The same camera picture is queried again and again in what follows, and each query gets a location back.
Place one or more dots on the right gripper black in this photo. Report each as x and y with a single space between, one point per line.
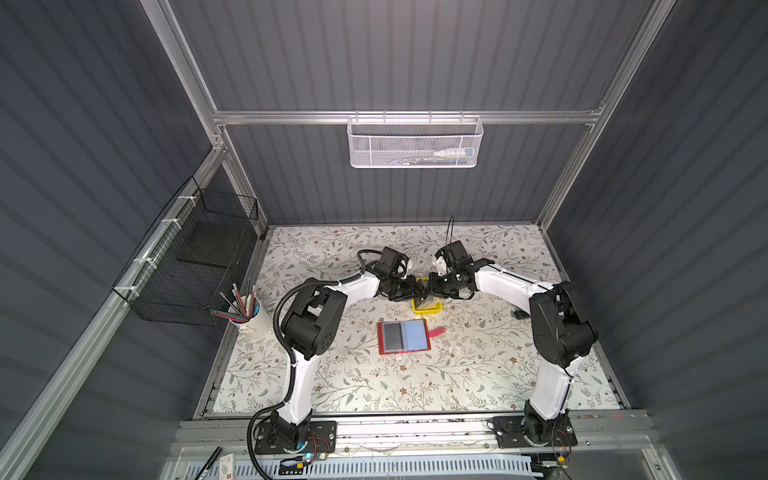
445 283

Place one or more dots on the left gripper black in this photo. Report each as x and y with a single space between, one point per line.
405 288

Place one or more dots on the yellow plastic card tray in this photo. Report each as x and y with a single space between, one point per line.
424 301

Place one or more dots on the black VIP credit card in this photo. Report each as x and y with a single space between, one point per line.
393 337

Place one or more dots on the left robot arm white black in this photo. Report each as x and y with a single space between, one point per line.
308 316

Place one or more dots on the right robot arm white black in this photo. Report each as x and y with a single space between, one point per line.
561 337

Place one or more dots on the floral table mat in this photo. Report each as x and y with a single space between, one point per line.
485 361

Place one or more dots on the white tube in basket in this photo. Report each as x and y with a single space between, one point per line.
460 154

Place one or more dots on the white pen cup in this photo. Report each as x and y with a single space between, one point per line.
244 310

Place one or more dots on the white wire mesh basket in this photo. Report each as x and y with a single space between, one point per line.
409 142

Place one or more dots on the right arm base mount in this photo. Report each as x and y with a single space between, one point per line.
530 431

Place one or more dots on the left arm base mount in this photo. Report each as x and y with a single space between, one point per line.
276 437

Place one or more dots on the black wire mesh basket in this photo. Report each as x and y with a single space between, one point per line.
200 253

